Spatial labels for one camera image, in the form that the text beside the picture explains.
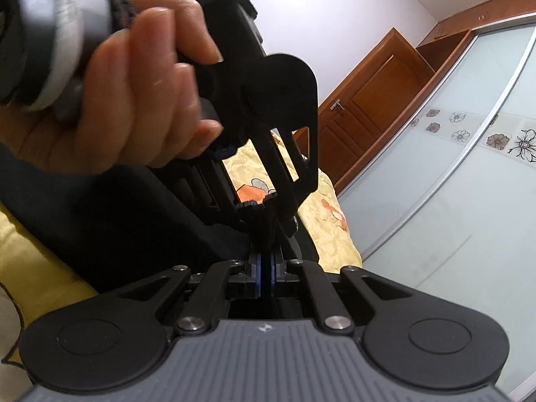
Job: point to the black pants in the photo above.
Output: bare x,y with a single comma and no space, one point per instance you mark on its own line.
125,226

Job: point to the wooden overhead cabinet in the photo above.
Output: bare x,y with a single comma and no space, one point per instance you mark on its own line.
477,21

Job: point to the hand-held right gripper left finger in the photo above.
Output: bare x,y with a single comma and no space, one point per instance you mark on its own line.
209,289

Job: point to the yellow printed quilt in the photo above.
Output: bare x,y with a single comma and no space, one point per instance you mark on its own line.
331,226

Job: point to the person's left hand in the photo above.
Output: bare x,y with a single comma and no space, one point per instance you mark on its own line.
138,92

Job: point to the brown wooden door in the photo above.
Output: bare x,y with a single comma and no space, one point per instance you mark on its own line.
372,100

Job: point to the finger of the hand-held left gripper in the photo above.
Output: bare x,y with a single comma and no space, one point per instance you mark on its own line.
293,171
217,192

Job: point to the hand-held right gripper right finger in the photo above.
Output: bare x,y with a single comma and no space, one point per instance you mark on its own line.
320,293

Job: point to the frosted glass wardrobe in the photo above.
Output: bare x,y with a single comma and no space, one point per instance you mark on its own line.
452,201

